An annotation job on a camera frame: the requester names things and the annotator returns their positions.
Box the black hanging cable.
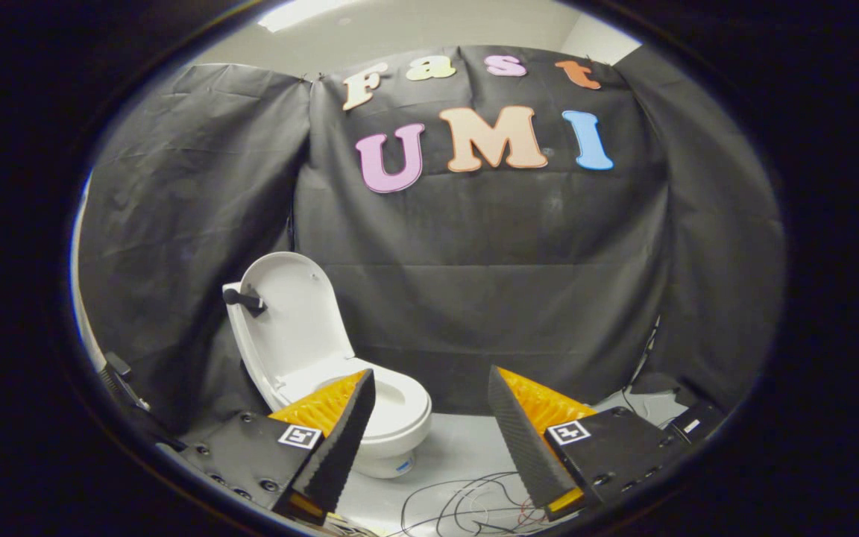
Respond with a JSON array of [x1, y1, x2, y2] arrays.
[[622, 317, 661, 398]]

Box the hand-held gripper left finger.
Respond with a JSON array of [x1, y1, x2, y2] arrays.
[[157, 368, 377, 527]]

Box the white toilet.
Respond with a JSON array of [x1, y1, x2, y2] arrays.
[[222, 282, 434, 480]]

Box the black box with white label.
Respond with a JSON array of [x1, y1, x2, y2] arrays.
[[667, 403, 726, 445]]

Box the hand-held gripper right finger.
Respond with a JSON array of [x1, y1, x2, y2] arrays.
[[486, 365, 699, 523]]

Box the black stand device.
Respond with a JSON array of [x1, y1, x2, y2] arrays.
[[100, 352, 151, 412]]

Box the black backdrop cloth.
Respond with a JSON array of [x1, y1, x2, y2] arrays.
[[75, 43, 786, 437]]

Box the tangled thin floor cables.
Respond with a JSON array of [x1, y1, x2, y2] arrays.
[[398, 471, 550, 537]]

